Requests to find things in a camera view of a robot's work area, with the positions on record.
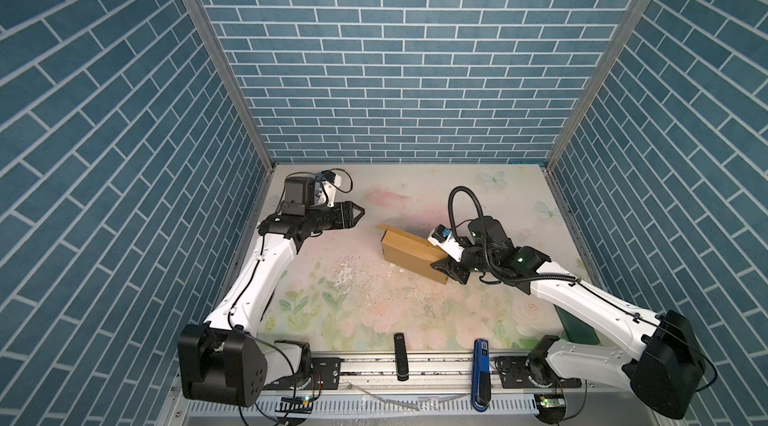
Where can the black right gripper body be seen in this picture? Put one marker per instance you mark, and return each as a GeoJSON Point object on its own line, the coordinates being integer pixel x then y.
{"type": "Point", "coordinates": [470, 261]}

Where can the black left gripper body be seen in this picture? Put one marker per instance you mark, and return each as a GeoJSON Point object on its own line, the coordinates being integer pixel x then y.
{"type": "Point", "coordinates": [322, 218]}

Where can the brown cardboard box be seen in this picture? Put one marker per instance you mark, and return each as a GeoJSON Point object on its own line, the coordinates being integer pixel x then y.
{"type": "Point", "coordinates": [411, 253]}

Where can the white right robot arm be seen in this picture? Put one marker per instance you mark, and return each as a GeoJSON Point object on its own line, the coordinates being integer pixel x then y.
{"type": "Point", "coordinates": [655, 356]}

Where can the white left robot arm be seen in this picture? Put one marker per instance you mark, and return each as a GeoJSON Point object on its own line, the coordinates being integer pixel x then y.
{"type": "Point", "coordinates": [221, 359]}

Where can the green rectangular block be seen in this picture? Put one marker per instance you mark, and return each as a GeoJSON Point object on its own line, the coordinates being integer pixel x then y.
{"type": "Point", "coordinates": [575, 330]}

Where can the black marker pen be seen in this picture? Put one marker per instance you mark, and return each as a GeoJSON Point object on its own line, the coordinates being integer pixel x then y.
{"type": "Point", "coordinates": [401, 358]}

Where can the right controller board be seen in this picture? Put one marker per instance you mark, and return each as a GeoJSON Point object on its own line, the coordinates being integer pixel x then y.
{"type": "Point", "coordinates": [550, 402]}

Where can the controller board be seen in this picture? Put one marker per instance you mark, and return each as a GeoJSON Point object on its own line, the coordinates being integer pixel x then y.
{"type": "Point", "coordinates": [550, 402]}
{"type": "Point", "coordinates": [299, 405]}

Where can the left controller board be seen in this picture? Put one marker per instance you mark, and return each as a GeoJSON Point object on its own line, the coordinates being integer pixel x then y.
{"type": "Point", "coordinates": [299, 405]}

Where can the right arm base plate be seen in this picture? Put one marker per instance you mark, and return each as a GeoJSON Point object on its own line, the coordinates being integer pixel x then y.
{"type": "Point", "coordinates": [523, 372]}

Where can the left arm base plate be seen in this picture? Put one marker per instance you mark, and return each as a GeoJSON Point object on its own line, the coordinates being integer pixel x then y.
{"type": "Point", "coordinates": [328, 367]}

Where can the aluminium front rail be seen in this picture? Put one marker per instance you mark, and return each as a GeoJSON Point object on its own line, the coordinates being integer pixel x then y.
{"type": "Point", "coordinates": [436, 393]}

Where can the aluminium left corner post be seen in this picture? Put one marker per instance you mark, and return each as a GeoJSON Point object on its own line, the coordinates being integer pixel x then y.
{"type": "Point", "coordinates": [210, 41]}

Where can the aluminium corner post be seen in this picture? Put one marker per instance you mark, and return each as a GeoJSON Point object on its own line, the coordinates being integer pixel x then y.
{"type": "Point", "coordinates": [603, 67]}
{"type": "Point", "coordinates": [210, 41]}

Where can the aluminium right corner post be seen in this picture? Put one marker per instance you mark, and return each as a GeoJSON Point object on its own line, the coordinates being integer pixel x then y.
{"type": "Point", "coordinates": [603, 67]}

